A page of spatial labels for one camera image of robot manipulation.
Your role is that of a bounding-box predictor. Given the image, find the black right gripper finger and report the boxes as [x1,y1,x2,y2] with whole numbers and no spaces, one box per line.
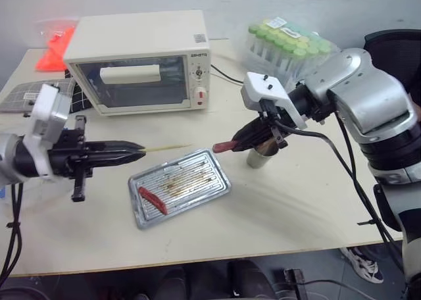
[231,118,270,143]
[233,128,276,153]

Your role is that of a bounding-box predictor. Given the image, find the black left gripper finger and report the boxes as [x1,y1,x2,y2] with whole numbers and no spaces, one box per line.
[86,151,146,168]
[86,141,146,154]

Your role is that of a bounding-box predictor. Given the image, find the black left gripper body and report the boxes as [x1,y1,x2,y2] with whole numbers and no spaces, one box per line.
[48,114,97,203]

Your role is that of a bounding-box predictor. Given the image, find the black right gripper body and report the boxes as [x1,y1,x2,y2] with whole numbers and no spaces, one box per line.
[259,98,291,149]

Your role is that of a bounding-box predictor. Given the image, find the red sausage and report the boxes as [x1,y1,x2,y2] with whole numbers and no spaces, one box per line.
[137,186,169,214]
[212,141,240,154]

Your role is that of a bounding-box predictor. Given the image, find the thin wooden skewer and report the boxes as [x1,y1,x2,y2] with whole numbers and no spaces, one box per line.
[143,143,192,153]

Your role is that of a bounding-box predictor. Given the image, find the metal skewer cup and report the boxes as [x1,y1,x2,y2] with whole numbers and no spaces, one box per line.
[247,141,280,170]

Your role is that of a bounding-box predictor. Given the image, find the ribbed metal baking tray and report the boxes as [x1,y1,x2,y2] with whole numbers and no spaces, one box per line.
[127,148,232,230]

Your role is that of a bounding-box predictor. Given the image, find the grey grid pattern cloth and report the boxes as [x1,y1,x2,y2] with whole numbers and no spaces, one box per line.
[0,79,75,114]

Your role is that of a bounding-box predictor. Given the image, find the green capped test tube pack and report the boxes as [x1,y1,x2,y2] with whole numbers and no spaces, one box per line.
[241,16,340,91]

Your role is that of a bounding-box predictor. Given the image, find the orange plastic bag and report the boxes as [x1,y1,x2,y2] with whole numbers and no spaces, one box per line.
[34,16,79,72]

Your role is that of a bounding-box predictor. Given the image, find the cream toaster oven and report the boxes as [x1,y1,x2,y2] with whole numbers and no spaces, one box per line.
[62,9,212,117]

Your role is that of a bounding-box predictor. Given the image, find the dark rounded shape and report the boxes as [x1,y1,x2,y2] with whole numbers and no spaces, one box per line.
[130,266,189,300]

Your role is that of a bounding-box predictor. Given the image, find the black mesh office chair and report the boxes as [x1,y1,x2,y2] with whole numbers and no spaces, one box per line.
[362,28,421,88]

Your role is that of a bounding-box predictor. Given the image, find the white patterned sneaker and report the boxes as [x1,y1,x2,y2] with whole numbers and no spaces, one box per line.
[339,246,385,284]

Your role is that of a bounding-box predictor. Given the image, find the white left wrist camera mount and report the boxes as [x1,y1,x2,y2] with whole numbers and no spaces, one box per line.
[23,84,72,183]

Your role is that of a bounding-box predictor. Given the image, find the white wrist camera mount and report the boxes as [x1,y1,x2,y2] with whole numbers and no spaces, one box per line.
[241,71,309,130]
[23,84,72,183]

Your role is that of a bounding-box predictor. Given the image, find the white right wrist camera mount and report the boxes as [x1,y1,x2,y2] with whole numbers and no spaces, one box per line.
[241,71,309,130]

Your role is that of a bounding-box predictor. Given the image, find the black oven power cord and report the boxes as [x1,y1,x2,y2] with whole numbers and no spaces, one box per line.
[209,64,245,84]

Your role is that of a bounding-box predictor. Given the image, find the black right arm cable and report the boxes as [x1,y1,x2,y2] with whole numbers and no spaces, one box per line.
[272,114,407,275]

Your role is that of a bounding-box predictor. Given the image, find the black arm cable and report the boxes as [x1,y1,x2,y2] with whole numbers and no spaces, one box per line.
[0,182,24,278]
[272,114,407,275]

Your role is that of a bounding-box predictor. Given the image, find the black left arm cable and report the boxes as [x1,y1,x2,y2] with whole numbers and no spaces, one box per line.
[0,182,24,278]

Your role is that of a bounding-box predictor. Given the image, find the black floor cable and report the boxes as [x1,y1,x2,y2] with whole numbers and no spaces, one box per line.
[297,278,409,296]

